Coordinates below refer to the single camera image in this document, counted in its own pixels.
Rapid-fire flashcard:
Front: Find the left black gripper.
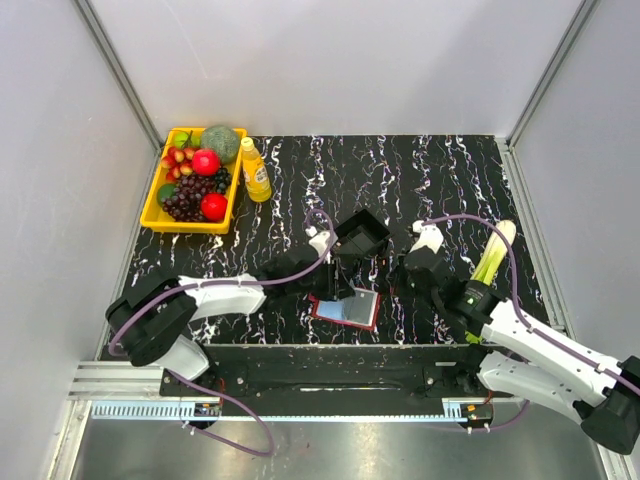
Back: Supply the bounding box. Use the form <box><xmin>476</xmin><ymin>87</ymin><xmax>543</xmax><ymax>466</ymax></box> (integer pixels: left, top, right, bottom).
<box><xmin>288</xmin><ymin>256</ymin><xmax>356</xmax><ymax>302</ymax></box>

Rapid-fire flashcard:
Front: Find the red leather card holder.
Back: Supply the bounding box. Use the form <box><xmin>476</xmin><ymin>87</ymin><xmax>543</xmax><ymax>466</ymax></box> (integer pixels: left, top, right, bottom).
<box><xmin>311</xmin><ymin>288</ymin><xmax>380</xmax><ymax>331</ymax></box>

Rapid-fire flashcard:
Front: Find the black card dispenser box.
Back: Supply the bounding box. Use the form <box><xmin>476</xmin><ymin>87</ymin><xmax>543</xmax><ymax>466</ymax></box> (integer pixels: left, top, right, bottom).
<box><xmin>330</xmin><ymin>209</ymin><xmax>391</xmax><ymax>281</ymax></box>

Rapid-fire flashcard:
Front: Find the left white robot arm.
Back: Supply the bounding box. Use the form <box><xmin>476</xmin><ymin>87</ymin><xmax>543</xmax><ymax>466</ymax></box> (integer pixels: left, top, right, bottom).
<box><xmin>106</xmin><ymin>230</ymin><xmax>353</xmax><ymax>395</ymax></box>

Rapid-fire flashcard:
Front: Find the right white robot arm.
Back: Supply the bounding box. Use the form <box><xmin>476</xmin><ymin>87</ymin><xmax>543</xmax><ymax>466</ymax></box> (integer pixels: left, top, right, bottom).
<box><xmin>396</xmin><ymin>220</ymin><xmax>639</xmax><ymax>455</ymax></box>

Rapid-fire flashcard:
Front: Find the yellow juice bottle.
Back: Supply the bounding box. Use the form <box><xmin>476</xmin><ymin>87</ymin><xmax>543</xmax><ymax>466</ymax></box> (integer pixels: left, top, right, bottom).
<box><xmin>241</xmin><ymin>137</ymin><xmax>272</xmax><ymax>203</ymax></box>

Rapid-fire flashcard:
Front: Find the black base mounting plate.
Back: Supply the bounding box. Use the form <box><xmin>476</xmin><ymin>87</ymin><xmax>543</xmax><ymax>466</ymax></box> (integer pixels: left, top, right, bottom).
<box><xmin>158</xmin><ymin>343</ymin><xmax>515</xmax><ymax>401</ymax></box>

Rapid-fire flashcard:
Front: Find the red apple lower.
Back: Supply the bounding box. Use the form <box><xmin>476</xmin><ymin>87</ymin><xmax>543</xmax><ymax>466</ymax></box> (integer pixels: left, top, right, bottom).
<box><xmin>200</xmin><ymin>193</ymin><xmax>228</xmax><ymax>223</ymax></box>

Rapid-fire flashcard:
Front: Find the red apple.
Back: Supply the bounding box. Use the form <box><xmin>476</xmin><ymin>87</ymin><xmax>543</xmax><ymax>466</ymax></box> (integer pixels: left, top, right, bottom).
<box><xmin>200</xmin><ymin>193</ymin><xmax>228</xmax><ymax>223</ymax></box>
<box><xmin>191</xmin><ymin>149</ymin><xmax>221</xmax><ymax>176</ymax></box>

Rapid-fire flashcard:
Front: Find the dark purple grape bunch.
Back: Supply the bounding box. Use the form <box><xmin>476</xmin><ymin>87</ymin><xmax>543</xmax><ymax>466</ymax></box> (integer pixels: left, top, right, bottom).
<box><xmin>159</xmin><ymin>167</ymin><xmax>232</xmax><ymax>223</ymax></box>

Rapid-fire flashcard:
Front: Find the red apple upper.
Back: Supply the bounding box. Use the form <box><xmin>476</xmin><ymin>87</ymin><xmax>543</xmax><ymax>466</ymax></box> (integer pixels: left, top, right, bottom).
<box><xmin>191</xmin><ymin>149</ymin><xmax>221</xmax><ymax>176</ymax></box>

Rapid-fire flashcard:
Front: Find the green broccoli head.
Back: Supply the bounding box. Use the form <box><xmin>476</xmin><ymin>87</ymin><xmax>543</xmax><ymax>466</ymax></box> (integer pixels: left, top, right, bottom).
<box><xmin>200</xmin><ymin>125</ymin><xmax>241</xmax><ymax>165</ymax></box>

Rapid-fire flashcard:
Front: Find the green lime fruit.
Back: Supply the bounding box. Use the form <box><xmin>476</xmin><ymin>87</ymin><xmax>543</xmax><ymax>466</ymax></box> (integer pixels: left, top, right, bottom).
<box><xmin>156</xmin><ymin>183</ymin><xmax>176</xmax><ymax>206</ymax></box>

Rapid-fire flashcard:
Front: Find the yellow plastic tray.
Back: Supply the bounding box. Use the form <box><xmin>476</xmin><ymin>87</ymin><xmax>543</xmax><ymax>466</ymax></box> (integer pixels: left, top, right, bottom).
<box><xmin>140</xmin><ymin>126</ymin><xmax>247</xmax><ymax>234</ymax></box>

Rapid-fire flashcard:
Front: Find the small red fruits cluster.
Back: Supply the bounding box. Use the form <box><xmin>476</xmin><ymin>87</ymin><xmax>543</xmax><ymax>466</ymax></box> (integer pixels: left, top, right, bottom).
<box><xmin>160</xmin><ymin>147</ymin><xmax>196</xmax><ymax>183</ymax></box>

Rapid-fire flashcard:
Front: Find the green pear fruit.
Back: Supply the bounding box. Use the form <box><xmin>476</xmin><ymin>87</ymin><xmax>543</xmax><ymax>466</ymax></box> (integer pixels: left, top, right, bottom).
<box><xmin>172</xmin><ymin>130</ymin><xmax>201</xmax><ymax>150</ymax></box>

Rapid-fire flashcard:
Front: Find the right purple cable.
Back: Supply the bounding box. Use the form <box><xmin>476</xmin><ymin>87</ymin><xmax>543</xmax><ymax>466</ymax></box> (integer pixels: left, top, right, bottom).
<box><xmin>412</xmin><ymin>214</ymin><xmax>640</xmax><ymax>434</ymax></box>

